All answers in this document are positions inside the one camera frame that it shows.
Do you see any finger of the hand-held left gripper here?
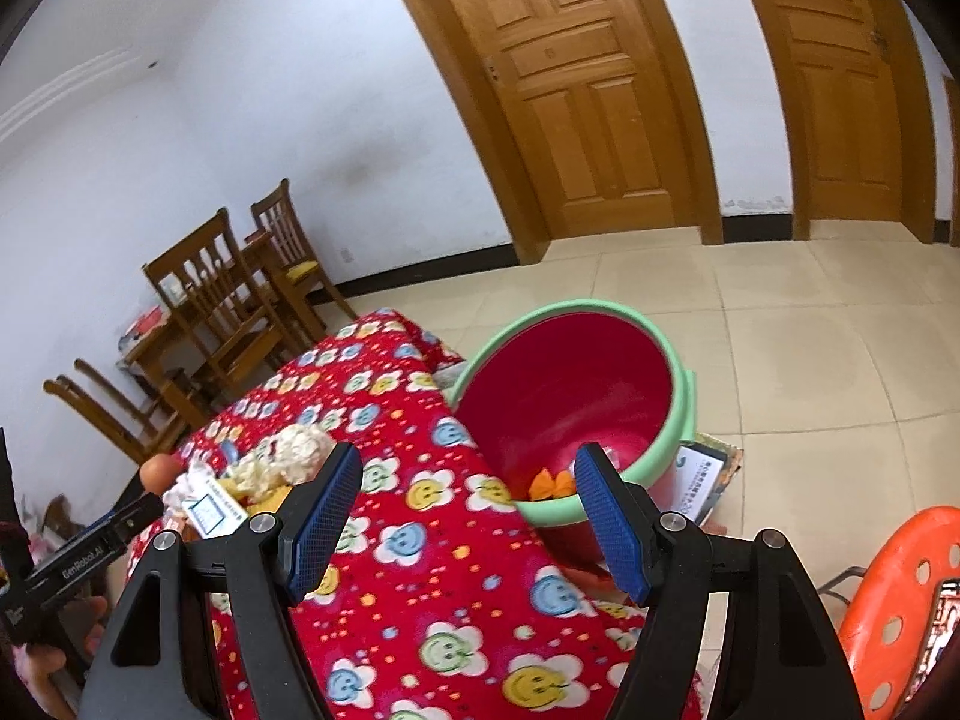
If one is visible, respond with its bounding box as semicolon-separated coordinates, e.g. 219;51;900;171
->
97;493;166;550

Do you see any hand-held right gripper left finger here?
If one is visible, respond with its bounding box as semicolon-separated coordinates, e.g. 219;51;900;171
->
75;441;365;720

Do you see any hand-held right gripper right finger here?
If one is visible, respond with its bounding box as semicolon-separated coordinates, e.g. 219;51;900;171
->
574;442;863;720

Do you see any white wrapper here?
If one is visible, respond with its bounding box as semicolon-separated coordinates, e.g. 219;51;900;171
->
160;465;202;512

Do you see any white tissue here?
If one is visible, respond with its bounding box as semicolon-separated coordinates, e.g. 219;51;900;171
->
259;424;336;486

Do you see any white labelled card packet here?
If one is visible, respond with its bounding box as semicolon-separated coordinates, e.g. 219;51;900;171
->
186;493;250;539

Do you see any yellowish tissue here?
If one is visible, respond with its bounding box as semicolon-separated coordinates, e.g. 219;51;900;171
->
217;457;292;505

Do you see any red bucket with green rim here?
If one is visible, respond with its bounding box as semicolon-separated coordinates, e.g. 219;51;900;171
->
446;300;702;565

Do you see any person's left hand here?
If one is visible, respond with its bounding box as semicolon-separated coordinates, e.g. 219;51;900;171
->
15;594;110;718

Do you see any round orange-brown fruit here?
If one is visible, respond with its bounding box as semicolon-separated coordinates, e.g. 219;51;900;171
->
139;454;185;497

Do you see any orange peel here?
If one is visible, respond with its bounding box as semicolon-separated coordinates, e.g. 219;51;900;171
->
525;465;578;503

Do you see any printed booklet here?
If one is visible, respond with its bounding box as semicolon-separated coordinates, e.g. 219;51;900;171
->
670;441;745;527

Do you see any red smiley-flower printed blanket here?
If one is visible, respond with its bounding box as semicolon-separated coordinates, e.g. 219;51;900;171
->
169;307;706;720

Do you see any wooden dining table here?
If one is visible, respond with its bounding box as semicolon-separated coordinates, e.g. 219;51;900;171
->
115;229;280;430

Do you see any red item on table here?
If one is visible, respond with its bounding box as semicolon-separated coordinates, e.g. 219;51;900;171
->
122;307;171;344

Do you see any wooden slat-back chair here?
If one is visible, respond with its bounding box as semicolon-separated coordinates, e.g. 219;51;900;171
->
142;208;295;395

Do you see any wooden chair with yellow cushion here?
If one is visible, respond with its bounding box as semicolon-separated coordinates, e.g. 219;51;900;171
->
247;178;359;340

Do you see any orange plastic stool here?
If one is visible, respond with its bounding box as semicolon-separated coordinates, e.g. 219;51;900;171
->
817;506;960;720

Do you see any wooden door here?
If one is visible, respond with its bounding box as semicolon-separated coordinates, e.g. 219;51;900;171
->
724;0;938;245
371;0;725;265

